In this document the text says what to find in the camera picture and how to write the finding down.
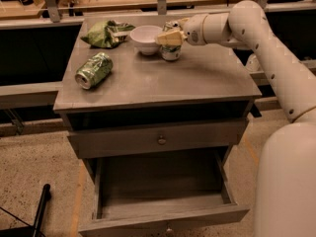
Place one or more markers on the white ceramic bowl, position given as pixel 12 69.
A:
pixel 143 38

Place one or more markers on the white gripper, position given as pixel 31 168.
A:
pixel 194 29

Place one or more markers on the grey wooden drawer cabinet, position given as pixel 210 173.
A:
pixel 206 83

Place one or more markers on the black pole stand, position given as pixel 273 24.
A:
pixel 29 230

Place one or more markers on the closed grey top drawer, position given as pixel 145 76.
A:
pixel 139 139

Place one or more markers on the clear sanitizer pump bottle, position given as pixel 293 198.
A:
pixel 252 64

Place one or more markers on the round metal top drawer knob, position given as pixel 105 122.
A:
pixel 161 140

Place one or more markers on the white green 7up can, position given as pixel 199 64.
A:
pixel 171 52

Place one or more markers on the green chip bag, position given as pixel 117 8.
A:
pixel 107 34

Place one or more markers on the open grey middle drawer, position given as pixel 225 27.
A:
pixel 141 194

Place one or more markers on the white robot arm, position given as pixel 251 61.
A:
pixel 285 201

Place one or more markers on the crushed green soda can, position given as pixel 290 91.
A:
pixel 94 70

